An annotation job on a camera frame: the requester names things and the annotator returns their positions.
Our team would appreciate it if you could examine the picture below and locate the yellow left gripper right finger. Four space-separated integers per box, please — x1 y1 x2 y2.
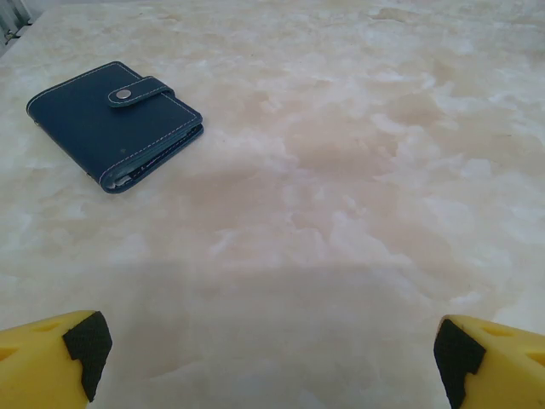
433 314 545 409

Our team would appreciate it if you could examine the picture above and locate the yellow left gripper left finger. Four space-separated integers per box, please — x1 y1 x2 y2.
0 310 114 409

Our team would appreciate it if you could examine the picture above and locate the blue leather card holder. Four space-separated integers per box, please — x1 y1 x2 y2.
25 60 205 195

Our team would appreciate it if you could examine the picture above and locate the aluminium frame post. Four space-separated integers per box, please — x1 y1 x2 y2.
0 0 34 46

